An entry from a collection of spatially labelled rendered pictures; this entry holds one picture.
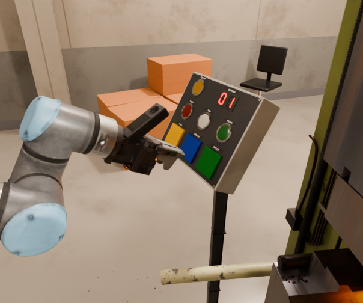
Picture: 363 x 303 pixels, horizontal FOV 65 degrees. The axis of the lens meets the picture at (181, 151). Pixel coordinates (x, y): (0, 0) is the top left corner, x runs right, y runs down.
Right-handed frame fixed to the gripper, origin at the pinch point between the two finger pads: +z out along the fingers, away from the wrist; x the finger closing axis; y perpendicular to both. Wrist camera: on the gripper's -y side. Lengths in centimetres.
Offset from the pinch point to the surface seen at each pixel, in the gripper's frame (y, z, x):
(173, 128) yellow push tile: -1.5, 10.2, -21.6
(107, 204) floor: 89, 59, -124
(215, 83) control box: -20.6, 11.0, -13.1
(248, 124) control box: -14.0, 11.0, 6.4
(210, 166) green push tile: 1.2, 10.3, 2.1
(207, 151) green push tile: -1.8, 10.2, -2.0
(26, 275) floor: 120, 6, -85
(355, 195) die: -11.6, 2.2, 40.1
